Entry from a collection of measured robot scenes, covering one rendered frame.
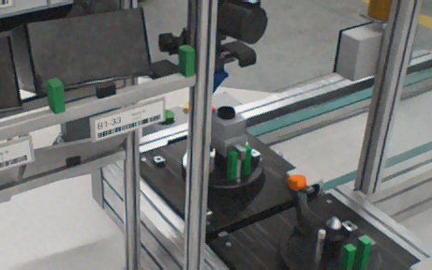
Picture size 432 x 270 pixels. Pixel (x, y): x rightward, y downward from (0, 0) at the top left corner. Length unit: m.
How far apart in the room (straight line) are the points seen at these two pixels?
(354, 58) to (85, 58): 0.46
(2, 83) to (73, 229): 0.57
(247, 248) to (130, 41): 0.41
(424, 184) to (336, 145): 0.18
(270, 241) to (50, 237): 0.40
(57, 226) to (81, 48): 0.56
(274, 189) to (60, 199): 0.41
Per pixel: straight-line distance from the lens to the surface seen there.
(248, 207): 1.05
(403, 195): 1.22
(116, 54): 0.69
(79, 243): 1.15
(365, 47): 1.00
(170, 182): 1.09
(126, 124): 0.67
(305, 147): 1.31
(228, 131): 1.04
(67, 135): 1.36
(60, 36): 0.68
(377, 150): 1.09
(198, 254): 0.85
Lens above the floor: 1.63
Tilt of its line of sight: 31 degrees down
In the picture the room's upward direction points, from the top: 1 degrees counter-clockwise
